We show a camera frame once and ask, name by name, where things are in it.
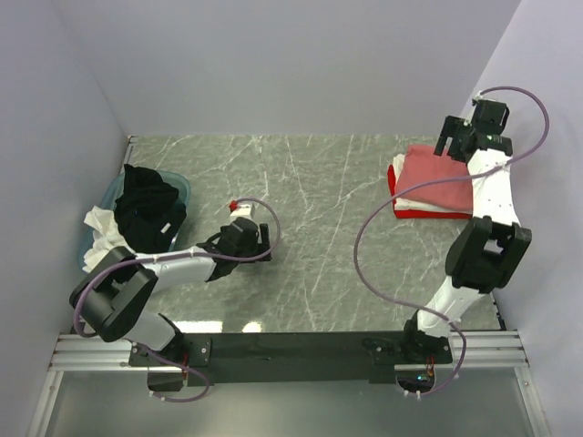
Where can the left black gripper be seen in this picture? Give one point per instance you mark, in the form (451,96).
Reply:
(262,247)

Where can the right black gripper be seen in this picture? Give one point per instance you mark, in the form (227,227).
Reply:
(453,127)

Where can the pink t shirt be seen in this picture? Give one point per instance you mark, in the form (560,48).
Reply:
(437,182)

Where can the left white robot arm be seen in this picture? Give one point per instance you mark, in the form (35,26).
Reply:
(112,298)

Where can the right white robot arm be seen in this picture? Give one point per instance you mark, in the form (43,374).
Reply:
(488,250)

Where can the folded white t shirt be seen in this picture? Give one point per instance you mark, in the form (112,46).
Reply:
(401,191)

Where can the folded red t shirt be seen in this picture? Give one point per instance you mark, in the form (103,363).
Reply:
(421,211)

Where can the black t shirt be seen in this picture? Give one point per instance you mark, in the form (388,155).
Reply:
(149,212)

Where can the black base crossbar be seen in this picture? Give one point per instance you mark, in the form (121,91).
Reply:
(309,356)

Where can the crumpled white t shirt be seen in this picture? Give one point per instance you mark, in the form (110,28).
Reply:
(105,235)

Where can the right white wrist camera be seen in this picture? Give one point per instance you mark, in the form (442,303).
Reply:
(478,97)

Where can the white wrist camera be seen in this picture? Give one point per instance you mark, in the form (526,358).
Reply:
(241,210)
(478,97)

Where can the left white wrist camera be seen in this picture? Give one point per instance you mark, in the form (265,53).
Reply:
(241,210)

